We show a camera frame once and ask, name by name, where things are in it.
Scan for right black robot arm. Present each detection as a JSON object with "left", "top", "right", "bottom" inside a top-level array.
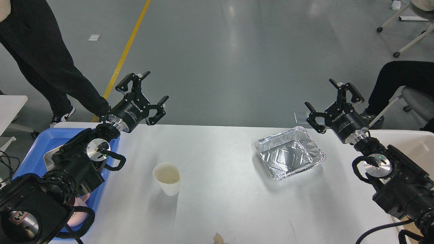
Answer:
[{"left": 305, "top": 79, "right": 434, "bottom": 244}]

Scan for pink ribbed mug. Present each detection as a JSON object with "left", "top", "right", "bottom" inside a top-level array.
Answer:
[{"left": 67, "top": 193, "right": 91, "bottom": 227}]

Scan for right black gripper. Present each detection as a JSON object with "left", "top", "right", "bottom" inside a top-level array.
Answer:
[{"left": 304, "top": 78, "right": 370, "bottom": 144}]

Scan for white paper cup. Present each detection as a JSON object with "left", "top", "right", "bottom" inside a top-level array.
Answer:
[{"left": 153, "top": 162, "right": 181, "bottom": 196}]

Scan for standing person black trousers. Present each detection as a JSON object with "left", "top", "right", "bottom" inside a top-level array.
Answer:
[{"left": 0, "top": 0, "right": 111, "bottom": 127}]

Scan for crumpled paper scrap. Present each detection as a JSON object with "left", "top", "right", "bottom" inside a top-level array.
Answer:
[{"left": 213, "top": 233, "right": 226, "bottom": 244}]

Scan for white rolling chair base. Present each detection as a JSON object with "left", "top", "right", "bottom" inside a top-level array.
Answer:
[{"left": 376, "top": 0, "right": 434, "bottom": 58}]

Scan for seated person black trousers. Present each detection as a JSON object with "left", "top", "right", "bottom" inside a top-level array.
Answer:
[{"left": 360, "top": 61, "right": 434, "bottom": 125}]

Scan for black cables at left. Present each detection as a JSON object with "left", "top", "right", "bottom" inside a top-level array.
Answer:
[{"left": 0, "top": 151, "right": 21, "bottom": 185}]

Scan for white paper scrap on floor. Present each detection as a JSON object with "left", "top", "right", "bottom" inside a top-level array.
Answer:
[{"left": 88, "top": 34, "right": 101, "bottom": 41}]

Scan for stainless steel rectangular container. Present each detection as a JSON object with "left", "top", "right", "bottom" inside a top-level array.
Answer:
[{"left": 43, "top": 145, "right": 65, "bottom": 172}]

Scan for aluminium foil tray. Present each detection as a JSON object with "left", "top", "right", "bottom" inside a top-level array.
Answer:
[{"left": 254, "top": 126, "right": 327, "bottom": 181}]

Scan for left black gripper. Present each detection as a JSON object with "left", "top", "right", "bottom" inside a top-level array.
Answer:
[{"left": 107, "top": 71, "right": 169, "bottom": 133}]

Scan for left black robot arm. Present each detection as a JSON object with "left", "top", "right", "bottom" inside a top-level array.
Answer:
[{"left": 1, "top": 71, "right": 169, "bottom": 244}]

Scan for blue plastic tray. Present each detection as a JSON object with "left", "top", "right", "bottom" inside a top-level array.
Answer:
[{"left": 1, "top": 124, "right": 126, "bottom": 244}]

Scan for white plastic bin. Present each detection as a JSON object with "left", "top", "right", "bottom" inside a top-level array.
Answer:
[{"left": 356, "top": 131, "right": 433, "bottom": 244}]

